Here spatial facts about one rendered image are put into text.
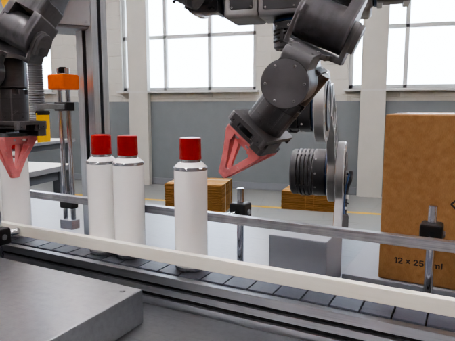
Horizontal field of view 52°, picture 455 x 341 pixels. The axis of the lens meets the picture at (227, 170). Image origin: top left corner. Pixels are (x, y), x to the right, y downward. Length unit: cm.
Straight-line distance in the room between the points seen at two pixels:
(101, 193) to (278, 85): 39
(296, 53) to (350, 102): 561
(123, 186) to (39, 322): 26
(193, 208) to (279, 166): 561
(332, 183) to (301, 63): 121
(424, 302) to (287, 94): 29
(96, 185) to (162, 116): 599
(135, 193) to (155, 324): 22
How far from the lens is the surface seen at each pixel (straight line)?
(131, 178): 77
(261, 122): 63
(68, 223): 102
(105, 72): 103
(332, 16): 60
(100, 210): 81
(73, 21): 101
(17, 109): 86
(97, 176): 80
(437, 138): 77
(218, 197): 489
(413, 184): 79
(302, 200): 519
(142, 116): 681
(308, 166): 175
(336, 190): 172
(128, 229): 79
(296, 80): 54
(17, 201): 98
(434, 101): 618
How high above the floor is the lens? 113
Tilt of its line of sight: 8 degrees down
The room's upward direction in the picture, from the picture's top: straight up
